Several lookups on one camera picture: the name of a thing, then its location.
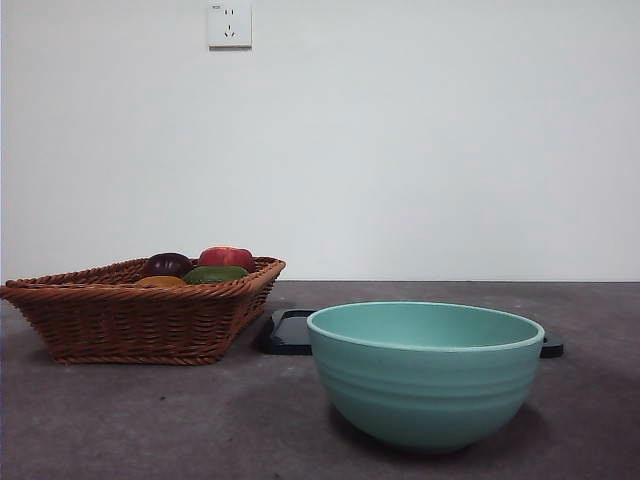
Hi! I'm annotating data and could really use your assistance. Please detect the dark purple plum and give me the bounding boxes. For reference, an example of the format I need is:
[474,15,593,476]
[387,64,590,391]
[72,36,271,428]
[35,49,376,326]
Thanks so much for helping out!
[142,251,193,279]

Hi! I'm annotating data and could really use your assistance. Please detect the green avocado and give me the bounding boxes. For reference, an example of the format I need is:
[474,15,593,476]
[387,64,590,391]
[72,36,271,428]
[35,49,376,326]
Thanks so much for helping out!
[181,264,250,285]

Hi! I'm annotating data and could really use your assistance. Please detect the brown wicker basket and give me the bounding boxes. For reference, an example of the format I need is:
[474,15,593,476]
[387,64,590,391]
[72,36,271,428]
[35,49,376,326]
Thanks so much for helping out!
[0,255,288,366]

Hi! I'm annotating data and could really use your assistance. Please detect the red apple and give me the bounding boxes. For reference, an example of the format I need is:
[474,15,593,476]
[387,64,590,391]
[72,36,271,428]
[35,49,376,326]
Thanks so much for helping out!
[197,245,256,273]

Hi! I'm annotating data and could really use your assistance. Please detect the teal ribbed bowl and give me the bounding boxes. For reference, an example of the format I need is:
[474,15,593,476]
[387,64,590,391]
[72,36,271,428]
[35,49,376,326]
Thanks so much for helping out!
[305,300,546,455]

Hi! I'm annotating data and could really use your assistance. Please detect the brown-yellow kiwi fruit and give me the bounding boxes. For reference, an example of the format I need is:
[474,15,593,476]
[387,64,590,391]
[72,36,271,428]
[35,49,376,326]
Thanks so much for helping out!
[134,275,187,288]

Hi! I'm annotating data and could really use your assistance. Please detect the dark green plastic tray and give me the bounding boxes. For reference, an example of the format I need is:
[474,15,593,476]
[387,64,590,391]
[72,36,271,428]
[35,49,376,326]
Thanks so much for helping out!
[253,308,565,359]

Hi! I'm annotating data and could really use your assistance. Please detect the white wall socket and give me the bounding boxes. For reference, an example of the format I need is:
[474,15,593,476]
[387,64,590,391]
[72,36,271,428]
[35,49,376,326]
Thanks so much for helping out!
[207,0,253,51]

